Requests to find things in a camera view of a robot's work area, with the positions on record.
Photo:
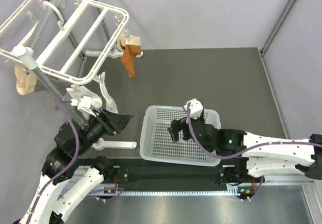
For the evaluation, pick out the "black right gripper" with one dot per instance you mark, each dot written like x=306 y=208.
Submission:
x=176 y=126

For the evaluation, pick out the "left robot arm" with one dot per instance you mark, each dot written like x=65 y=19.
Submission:
x=72 y=141

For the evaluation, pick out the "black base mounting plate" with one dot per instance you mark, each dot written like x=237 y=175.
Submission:
x=139 y=175

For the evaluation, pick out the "white sock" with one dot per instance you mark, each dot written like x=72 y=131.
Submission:
x=110 y=104
x=79 y=91

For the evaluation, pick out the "beige sock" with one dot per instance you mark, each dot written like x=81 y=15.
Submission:
x=25 y=82

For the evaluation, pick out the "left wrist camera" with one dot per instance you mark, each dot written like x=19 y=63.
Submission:
x=83 y=105

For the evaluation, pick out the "white stand base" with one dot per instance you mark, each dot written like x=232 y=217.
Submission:
x=102 y=144

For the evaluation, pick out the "white clip sock hanger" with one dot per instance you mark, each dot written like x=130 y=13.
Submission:
x=23 y=54

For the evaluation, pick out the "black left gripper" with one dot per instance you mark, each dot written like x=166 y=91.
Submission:
x=112 y=122

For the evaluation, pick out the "white perforated plastic basket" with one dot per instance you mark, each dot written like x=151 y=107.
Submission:
x=156 y=143

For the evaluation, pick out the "aluminium frame profile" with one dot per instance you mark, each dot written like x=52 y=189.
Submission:
x=278 y=25

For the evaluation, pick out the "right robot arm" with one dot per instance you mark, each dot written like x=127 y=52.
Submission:
x=253 y=155

